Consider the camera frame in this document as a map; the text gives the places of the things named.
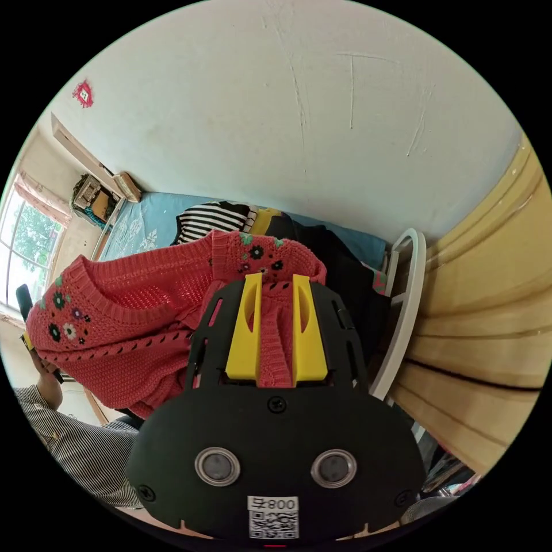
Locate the window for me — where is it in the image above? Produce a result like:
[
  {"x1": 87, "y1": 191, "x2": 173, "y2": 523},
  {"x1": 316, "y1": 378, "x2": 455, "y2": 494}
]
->
[{"x1": 0, "y1": 185, "x2": 66, "y2": 308}]

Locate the pink sweater with knitted flowers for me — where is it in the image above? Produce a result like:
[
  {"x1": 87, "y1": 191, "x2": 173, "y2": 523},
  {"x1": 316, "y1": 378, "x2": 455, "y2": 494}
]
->
[{"x1": 25, "y1": 229, "x2": 328, "y2": 420}]

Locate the yellow wooden cupboard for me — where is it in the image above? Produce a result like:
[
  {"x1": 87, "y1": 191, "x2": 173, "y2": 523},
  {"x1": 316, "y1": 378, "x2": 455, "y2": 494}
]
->
[{"x1": 386, "y1": 132, "x2": 551, "y2": 477}]

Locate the person's left hand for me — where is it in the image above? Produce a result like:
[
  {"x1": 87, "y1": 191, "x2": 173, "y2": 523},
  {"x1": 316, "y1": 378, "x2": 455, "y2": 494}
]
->
[{"x1": 36, "y1": 358, "x2": 64, "y2": 411}]

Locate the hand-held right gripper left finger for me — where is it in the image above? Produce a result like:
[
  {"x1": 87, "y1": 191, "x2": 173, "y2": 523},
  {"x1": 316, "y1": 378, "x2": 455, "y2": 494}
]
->
[{"x1": 225, "y1": 272, "x2": 263, "y2": 381}]

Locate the pink curtain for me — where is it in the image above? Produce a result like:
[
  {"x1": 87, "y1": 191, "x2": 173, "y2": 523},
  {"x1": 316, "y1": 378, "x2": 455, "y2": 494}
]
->
[{"x1": 14, "y1": 171, "x2": 73, "y2": 228}]

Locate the cluttered shelf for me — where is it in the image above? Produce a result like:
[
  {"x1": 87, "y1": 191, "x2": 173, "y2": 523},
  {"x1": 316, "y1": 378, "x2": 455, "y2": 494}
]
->
[{"x1": 70, "y1": 171, "x2": 143, "y2": 227}]

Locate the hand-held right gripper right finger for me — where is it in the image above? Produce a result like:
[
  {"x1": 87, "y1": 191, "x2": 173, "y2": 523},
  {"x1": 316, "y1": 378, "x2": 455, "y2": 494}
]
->
[{"x1": 293, "y1": 273, "x2": 328, "y2": 382}]

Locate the person's left forearm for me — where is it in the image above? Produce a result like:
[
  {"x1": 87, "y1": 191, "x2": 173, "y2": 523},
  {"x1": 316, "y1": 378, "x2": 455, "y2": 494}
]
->
[{"x1": 14, "y1": 385, "x2": 144, "y2": 509}]

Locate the pile of clothes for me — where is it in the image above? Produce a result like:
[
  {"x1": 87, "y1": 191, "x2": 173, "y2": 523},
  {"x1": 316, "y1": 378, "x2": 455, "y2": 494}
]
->
[{"x1": 171, "y1": 201, "x2": 391, "y2": 371}]

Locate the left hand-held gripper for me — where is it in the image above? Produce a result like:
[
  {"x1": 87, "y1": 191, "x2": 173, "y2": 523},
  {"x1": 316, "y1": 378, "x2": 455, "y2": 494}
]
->
[{"x1": 21, "y1": 333, "x2": 66, "y2": 385}]

